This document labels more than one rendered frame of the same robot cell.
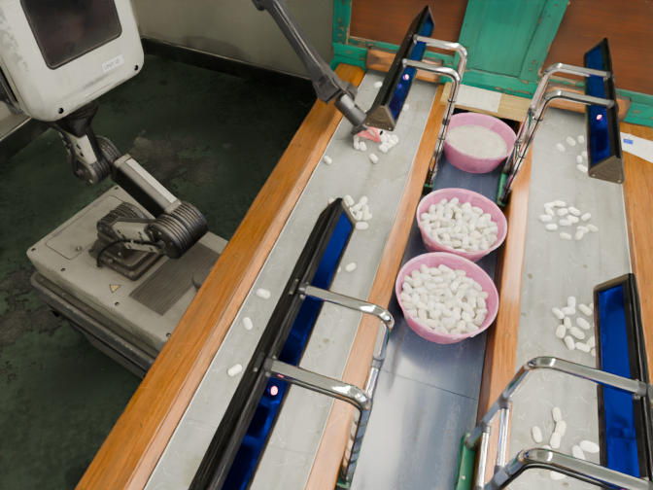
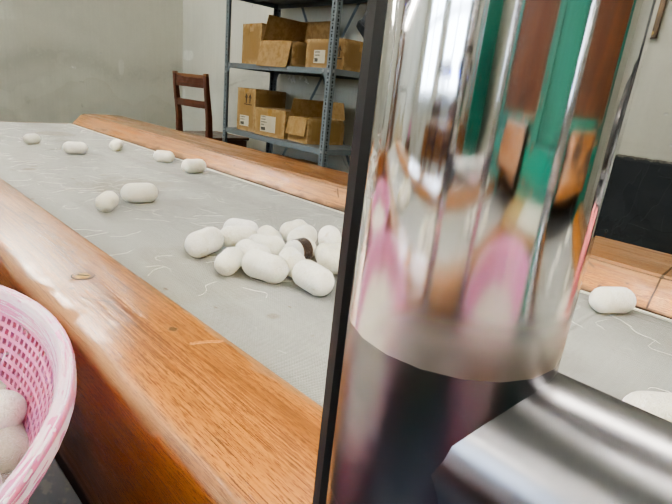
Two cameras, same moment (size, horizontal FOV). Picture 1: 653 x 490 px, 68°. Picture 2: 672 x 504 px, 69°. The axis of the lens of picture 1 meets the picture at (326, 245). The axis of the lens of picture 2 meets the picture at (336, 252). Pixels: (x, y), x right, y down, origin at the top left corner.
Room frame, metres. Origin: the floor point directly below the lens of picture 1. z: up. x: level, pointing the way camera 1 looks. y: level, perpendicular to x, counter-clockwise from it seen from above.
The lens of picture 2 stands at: (1.25, -0.38, 0.87)
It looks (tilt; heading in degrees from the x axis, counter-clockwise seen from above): 18 degrees down; 117
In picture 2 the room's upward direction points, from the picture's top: 6 degrees clockwise
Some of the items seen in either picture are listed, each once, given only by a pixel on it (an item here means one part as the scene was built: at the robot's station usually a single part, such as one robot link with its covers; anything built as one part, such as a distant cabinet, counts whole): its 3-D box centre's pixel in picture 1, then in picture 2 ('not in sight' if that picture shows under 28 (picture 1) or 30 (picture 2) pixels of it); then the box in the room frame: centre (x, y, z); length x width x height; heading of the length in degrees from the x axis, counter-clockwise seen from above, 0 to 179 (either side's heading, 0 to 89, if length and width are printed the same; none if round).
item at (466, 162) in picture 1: (475, 145); not in sight; (1.45, -0.51, 0.72); 0.27 x 0.27 x 0.10
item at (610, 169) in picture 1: (605, 100); not in sight; (1.21, -0.74, 1.08); 0.62 x 0.08 x 0.07; 165
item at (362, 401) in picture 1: (325, 394); not in sight; (0.40, -0.02, 0.90); 0.20 x 0.19 x 0.45; 165
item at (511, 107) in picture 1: (485, 101); not in sight; (1.66, -0.57, 0.77); 0.33 x 0.15 x 0.01; 75
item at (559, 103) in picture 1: (584, 100); not in sight; (1.62, -0.91, 0.83); 0.30 x 0.06 x 0.07; 75
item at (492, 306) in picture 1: (442, 301); not in sight; (0.75, -0.32, 0.72); 0.27 x 0.27 x 0.10
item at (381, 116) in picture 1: (405, 59); not in sight; (1.36, -0.20, 1.08); 0.62 x 0.08 x 0.07; 165
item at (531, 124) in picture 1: (550, 147); not in sight; (1.22, -0.66, 0.90); 0.20 x 0.19 x 0.45; 165
